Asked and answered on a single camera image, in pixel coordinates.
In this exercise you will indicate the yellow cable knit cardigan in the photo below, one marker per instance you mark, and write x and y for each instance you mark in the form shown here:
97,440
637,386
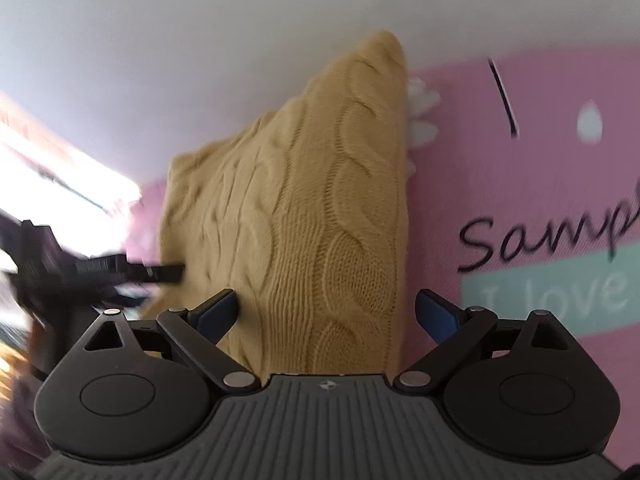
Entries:
304,215

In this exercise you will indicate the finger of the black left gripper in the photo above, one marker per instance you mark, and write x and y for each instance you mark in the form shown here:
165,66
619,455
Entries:
139,273

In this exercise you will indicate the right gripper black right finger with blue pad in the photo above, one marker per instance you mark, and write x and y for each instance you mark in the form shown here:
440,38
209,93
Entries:
458,334

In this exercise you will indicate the pink floral bed sheet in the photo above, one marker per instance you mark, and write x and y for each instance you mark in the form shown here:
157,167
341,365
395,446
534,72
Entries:
522,184

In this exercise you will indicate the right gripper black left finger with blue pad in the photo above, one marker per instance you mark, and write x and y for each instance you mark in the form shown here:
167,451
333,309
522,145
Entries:
195,333

